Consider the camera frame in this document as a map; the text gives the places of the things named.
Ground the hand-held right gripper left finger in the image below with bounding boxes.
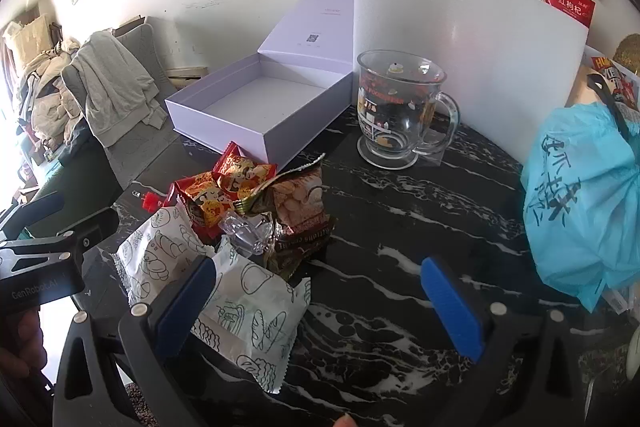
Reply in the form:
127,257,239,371
52,255,217,427

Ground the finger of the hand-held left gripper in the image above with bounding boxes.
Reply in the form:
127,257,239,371
0,206,121,258
0,192,68,240

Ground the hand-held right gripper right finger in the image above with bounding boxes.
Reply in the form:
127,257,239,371
420,257,596,427

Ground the red propeller toy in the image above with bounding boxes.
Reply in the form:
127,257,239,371
131,189,162,212

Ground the white bread packet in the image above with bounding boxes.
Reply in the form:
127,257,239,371
112,202,211,308
192,239,312,395

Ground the clear plastic airplane toy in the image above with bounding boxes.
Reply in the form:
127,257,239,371
220,212,277,258

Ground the brown biscuit packet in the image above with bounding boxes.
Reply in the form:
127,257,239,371
250,154,333,280

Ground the lavender gift box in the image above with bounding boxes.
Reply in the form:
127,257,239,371
165,0,357,171

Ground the person's left hand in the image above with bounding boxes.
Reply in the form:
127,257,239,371
0,307,48,390

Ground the dark green cloth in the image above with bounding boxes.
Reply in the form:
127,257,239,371
22,127,126,233

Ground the beige hoodie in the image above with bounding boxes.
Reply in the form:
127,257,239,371
70,31,168,148

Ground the blue plastic bag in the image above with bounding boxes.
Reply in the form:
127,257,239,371
520,103,640,313

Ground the beige vent cover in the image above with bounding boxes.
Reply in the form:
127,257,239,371
165,66,208,90

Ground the grey leaf-pattern chair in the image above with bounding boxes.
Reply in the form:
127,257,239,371
62,18,201,192

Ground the cardboard box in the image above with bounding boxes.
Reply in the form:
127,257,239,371
112,16,148,32

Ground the printed glass mug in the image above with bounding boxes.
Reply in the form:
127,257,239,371
356,50,460,170

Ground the white foam board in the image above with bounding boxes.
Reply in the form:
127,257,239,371
352,0,590,168

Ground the colourful printed carton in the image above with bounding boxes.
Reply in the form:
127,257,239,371
584,46,640,112

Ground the brown fuzzy object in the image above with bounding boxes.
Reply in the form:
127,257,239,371
612,34,640,75

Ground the black strap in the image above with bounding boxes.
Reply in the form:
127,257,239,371
587,74,632,142

